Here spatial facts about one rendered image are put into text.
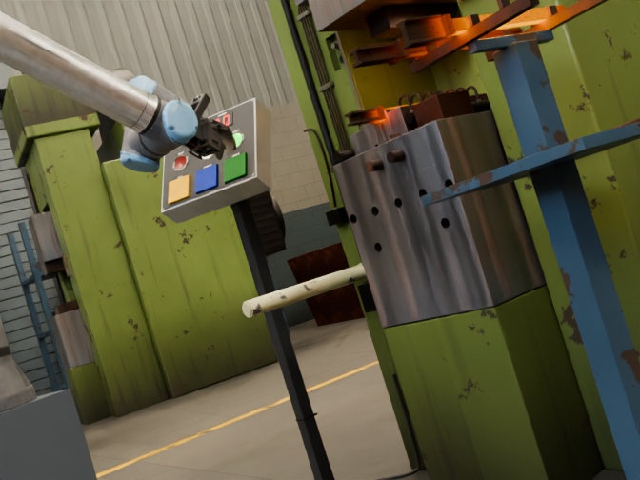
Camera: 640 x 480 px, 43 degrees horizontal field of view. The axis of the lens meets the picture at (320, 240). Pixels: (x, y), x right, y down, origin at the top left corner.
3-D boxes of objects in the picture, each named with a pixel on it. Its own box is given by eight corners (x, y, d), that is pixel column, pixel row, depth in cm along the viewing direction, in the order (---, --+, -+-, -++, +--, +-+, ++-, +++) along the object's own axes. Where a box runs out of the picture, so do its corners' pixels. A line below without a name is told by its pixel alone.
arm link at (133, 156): (134, 153, 181) (141, 103, 185) (110, 168, 190) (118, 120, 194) (171, 166, 187) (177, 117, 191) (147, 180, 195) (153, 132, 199)
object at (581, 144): (585, 149, 126) (581, 136, 126) (423, 206, 159) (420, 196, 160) (694, 119, 142) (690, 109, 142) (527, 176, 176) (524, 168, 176)
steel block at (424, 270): (493, 306, 187) (435, 119, 188) (382, 328, 216) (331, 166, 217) (617, 252, 223) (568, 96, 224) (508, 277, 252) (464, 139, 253)
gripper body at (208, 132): (201, 161, 213) (170, 143, 203) (201, 132, 216) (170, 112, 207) (224, 151, 209) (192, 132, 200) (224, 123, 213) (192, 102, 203)
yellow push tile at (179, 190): (187, 195, 237) (188, 173, 240) (167, 203, 240) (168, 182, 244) (191, 198, 238) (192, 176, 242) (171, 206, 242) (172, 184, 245)
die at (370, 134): (409, 135, 203) (398, 103, 203) (356, 159, 218) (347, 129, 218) (509, 117, 230) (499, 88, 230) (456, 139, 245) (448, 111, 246)
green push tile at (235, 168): (245, 174, 229) (245, 151, 232) (223, 182, 232) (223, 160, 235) (249, 176, 230) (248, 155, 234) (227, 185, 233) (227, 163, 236)
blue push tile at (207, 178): (216, 185, 233) (216, 163, 236) (195, 193, 236) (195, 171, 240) (220, 188, 234) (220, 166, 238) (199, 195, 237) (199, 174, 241)
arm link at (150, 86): (113, 114, 191) (119, 76, 194) (151, 135, 201) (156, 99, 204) (142, 105, 186) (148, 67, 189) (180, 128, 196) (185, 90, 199)
